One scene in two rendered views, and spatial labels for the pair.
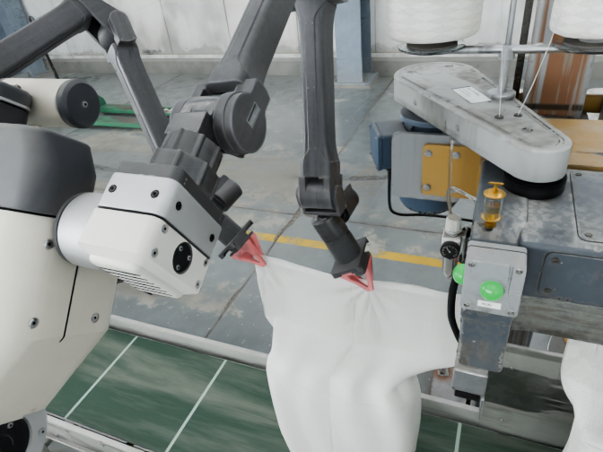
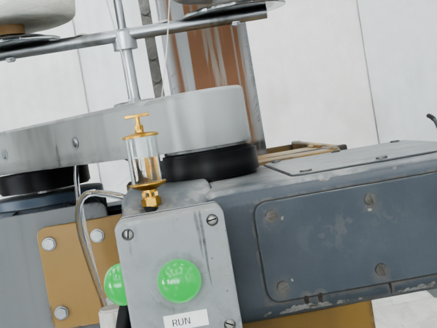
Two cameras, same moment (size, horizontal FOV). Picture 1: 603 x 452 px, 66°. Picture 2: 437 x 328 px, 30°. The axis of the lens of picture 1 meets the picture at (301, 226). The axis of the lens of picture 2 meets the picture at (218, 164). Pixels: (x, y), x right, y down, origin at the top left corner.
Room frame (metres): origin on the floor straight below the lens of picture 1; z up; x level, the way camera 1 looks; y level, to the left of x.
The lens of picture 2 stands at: (-0.04, -0.01, 1.39)
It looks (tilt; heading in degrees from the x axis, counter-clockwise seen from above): 3 degrees down; 331
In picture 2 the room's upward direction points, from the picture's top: 10 degrees counter-clockwise
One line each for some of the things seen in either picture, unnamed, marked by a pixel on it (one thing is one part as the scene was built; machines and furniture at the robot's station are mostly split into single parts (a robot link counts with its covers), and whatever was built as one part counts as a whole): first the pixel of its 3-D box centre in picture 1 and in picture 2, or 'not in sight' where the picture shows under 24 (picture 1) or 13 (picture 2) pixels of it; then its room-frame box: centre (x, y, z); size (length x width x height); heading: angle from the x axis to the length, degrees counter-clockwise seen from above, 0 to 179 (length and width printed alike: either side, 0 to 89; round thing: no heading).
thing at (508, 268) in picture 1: (493, 278); (178, 274); (0.48, -0.26, 1.29); 0.08 x 0.05 x 0.09; 64
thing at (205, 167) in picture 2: (533, 178); (209, 163); (0.63, -0.37, 1.35); 0.09 x 0.09 x 0.03
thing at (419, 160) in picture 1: (456, 167); (105, 266); (0.91, -0.36, 1.23); 0.28 x 0.07 x 0.16; 64
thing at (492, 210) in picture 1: (493, 204); (144, 159); (0.54, -0.27, 1.37); 0.03 x 0.02 x 0.03; 64
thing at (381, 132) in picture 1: (388, 149); not in sight; (1.02, -0.23, 1.25); 0.10 x 0.08 x 0.12; 179
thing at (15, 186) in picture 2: not in sight; (44, 180); (1.02, -0.33, 1.35); 0.12 x 0.12 x 0.04
